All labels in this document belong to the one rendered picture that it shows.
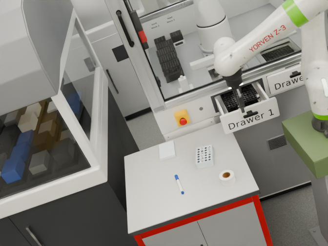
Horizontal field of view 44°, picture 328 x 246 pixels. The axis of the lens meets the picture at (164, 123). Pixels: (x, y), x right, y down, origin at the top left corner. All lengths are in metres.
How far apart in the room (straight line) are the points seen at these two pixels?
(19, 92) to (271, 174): 1.58
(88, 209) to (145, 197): 0.47
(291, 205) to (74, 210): 1.36
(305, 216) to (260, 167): 0.41
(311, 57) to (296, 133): 0.35
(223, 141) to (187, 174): 0.27
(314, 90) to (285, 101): 0.59
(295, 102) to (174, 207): 0.95
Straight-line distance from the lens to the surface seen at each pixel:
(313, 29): 1.86
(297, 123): 2.00
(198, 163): 2.03
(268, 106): 2.09
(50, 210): 2.41
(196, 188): 1.96
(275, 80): 2.27
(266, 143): 2.50
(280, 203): 2.82
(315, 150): 1.84
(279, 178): 2.71
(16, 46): 1.87
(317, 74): 1.84
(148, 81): 2.13
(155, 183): 2.08
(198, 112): 2.27
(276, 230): 2.68
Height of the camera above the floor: 2.08
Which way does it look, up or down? 32 degrees down
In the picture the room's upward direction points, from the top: 23 degrees counter-clockwise
